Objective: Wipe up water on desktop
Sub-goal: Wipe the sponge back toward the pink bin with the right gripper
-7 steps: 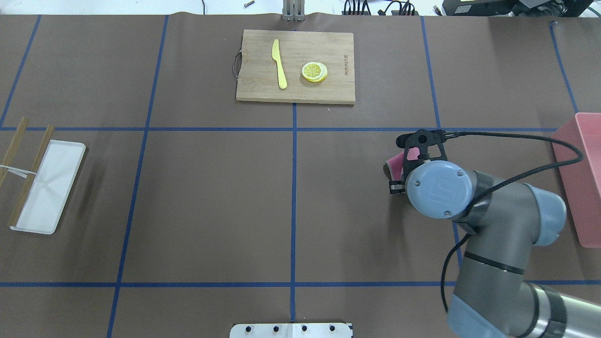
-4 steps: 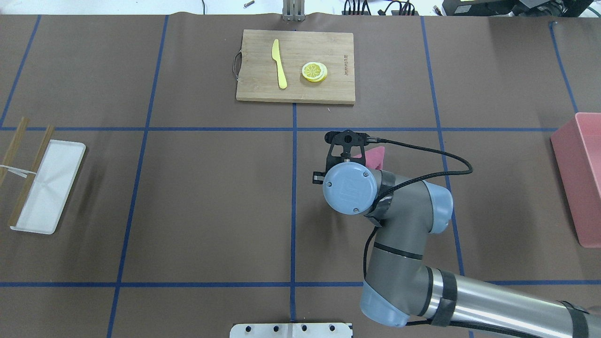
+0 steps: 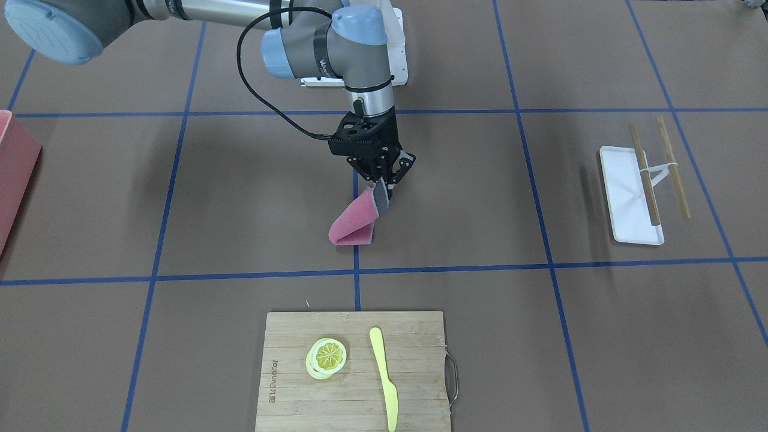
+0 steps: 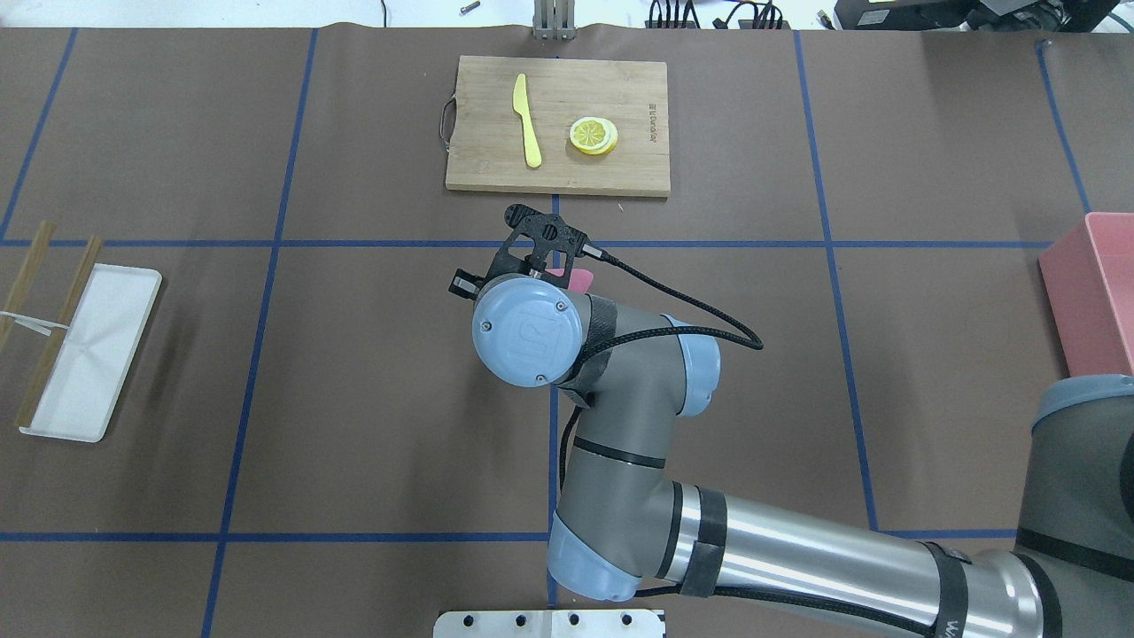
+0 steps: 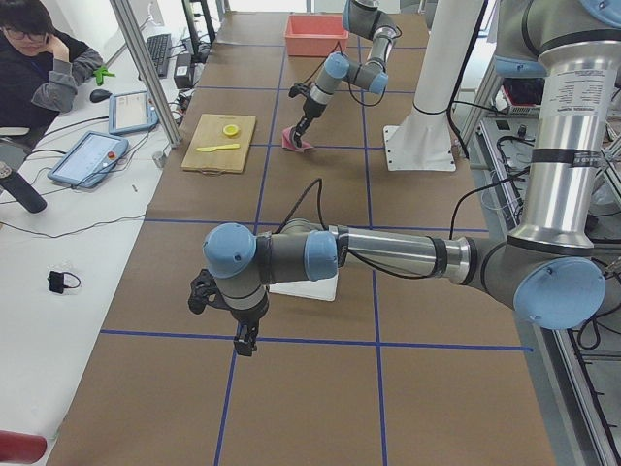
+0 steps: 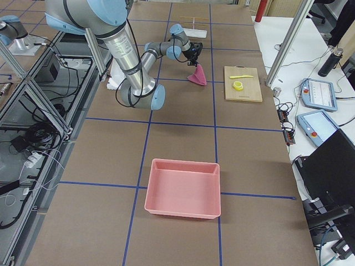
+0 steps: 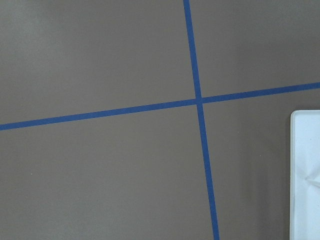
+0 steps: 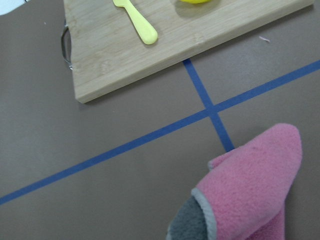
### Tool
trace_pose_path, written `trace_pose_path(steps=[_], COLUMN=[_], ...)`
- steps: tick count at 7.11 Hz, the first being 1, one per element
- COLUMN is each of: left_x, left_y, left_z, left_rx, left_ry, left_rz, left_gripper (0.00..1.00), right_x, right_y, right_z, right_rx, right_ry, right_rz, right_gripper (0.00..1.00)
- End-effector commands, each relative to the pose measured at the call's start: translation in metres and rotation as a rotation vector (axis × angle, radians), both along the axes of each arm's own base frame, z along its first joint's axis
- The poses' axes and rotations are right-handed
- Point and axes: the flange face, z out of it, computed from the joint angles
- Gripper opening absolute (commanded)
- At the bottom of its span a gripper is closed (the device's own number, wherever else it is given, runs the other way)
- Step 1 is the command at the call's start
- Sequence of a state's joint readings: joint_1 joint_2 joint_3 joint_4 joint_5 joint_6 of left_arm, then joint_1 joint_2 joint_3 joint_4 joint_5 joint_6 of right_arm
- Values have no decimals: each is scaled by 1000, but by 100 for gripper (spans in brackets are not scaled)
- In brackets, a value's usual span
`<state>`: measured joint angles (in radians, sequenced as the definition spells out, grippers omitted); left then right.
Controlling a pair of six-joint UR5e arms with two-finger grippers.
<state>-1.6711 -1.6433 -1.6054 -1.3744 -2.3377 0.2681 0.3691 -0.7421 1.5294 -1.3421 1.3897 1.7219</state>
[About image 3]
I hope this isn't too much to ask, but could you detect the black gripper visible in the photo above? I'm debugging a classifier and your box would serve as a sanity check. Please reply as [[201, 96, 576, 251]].
[[328, 109, 416, 191]]

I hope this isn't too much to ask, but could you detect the pink and grey cloth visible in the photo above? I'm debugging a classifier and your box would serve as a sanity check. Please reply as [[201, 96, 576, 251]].
[[328, 181, 389, 245]]

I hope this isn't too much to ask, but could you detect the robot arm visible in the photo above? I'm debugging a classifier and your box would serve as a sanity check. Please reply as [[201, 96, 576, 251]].
[[4, 1, 415, 194]]

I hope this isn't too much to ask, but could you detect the bamboo cutting board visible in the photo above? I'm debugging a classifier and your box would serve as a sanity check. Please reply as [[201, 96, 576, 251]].
[[254, 311, 452, 431]]

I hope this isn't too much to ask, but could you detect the yellow lemon slice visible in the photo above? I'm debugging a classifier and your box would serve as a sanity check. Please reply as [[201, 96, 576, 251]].
[[305, 337, 347, 380]]

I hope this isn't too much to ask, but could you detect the yellow plastic knife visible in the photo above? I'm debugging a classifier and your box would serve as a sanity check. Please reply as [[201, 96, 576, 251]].
[[368, 326, 400, 431]]

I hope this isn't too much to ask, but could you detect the pink plastic bin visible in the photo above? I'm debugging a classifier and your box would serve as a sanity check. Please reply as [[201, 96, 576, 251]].
[[1, 110, 42, 251]]

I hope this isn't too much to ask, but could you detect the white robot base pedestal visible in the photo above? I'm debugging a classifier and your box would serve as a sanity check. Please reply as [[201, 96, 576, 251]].
[[350, 1, 409, 86]]

